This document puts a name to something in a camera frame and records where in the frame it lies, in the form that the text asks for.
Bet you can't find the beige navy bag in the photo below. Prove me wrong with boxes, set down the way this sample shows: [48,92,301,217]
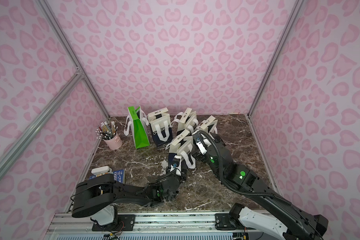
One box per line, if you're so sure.
[166,130,196,170]
[196,116,218,134]
[148,108,173,147]
[171,108,199,135]

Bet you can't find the green white takeout bag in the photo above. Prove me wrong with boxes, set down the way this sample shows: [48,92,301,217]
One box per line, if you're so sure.
[124,106,150,149]

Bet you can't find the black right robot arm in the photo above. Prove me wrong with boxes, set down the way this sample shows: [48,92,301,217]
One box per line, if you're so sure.
[193,130,329,240]

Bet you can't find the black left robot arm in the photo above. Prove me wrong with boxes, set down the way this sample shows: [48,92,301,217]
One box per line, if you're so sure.
[72,169,183,218]

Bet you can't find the illustrated paperback book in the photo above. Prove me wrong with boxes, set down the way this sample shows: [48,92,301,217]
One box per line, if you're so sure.
[89,170,125,184]

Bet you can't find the white small box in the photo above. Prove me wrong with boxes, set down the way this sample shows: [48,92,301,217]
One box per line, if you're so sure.
[91,166,112,176]

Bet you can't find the pink pencil cup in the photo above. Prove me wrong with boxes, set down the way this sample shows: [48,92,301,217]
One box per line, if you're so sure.
[96,121,123,150]

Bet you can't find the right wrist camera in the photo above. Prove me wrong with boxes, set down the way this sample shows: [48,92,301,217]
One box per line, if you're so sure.
[193,132,207,155]

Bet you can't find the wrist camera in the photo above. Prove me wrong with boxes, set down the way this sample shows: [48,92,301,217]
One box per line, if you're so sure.
[193,132,207,155]
[168,154,182,176]

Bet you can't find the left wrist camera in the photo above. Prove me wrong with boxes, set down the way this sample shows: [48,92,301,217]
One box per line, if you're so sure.
[168,154,182,176]

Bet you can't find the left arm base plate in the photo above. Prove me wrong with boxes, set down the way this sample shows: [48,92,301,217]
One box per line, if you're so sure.
[91,214,136,232]

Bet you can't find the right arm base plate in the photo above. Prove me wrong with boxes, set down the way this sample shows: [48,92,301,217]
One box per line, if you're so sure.
[215,212,253,231]

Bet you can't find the aluminium frame rail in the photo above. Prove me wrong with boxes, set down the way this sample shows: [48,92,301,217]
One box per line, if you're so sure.
[0,71,83,181]

